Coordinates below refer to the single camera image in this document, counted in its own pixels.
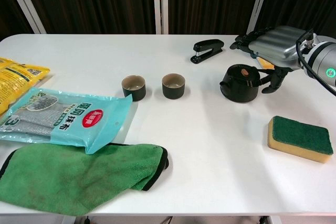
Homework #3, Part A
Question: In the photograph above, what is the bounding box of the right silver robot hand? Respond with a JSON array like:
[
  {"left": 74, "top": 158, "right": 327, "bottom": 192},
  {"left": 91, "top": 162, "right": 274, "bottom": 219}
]
[{"left": 229, "top": 25, "right": 314, "bottom": 94}]

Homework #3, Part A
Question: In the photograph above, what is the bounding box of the black teapot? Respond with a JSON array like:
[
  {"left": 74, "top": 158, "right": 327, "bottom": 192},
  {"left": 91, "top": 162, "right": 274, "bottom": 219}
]
[{"left": 219, "top": 63, "right": 263, "bottom": 103}]

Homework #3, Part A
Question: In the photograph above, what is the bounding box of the dark green teacup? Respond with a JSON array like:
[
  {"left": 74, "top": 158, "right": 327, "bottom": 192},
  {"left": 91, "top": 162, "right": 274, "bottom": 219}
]
[
  {"left": 121, "top": 75, "right": 147, "bottom": 102},
  {"left": 161, "top": 73, "right": 186, "bottom": 100}
]

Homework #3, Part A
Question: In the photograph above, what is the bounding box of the orange Lexicon box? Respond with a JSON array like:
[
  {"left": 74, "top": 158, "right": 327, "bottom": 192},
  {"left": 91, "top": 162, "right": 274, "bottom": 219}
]
[{"left": 258, "top": 57, "right": 275, "bottom": 69}]

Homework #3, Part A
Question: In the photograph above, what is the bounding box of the black stapler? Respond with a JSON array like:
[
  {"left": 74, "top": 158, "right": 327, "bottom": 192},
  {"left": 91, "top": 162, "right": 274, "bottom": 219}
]
[{"left": 190, "top": 39, "right": 224, "bottom": 64}]

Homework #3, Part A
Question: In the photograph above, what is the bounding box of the green and yellow sponge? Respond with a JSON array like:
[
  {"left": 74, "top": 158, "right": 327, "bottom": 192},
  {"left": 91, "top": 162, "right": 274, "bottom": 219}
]
[{"left": 267, "top": 115, "right": 334, "bottom": 163}]

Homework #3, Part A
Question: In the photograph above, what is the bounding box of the light blue cloth package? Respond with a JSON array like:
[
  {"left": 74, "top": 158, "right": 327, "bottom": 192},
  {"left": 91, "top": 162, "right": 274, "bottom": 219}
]
[{"left": 0, "top": 87, "right": 133, "bottom": 155}]

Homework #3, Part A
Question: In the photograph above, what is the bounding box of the green microfiber cloth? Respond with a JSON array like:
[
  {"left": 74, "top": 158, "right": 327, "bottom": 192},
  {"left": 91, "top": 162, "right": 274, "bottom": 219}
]
[{"left": 0, "top": 142, "right": 170, "bottom": 216}]

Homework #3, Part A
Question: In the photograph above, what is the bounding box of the yellow plastic bag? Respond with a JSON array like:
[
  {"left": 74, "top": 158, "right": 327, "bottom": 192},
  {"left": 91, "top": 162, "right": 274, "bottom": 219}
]
[{"left": 0, "top": 57, "right": 50, "bottom": 116}]

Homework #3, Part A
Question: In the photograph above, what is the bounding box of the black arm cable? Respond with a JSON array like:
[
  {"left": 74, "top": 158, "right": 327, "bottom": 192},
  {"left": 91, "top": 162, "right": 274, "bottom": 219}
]
[{"left": 296, "top": 31, "right": 336, "bottom": 94}]

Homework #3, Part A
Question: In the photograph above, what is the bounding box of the white partition post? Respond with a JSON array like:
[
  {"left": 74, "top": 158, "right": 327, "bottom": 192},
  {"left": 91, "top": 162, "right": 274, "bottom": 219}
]
[
  {"left": 4, "top": 0, "right": 47, "bottom": 35},
  {"left": 246, "top": 0, "right": 274, "bottom": 35},
  {"left": 153, "top": 0, "right": 169, "bottom": 35}
]

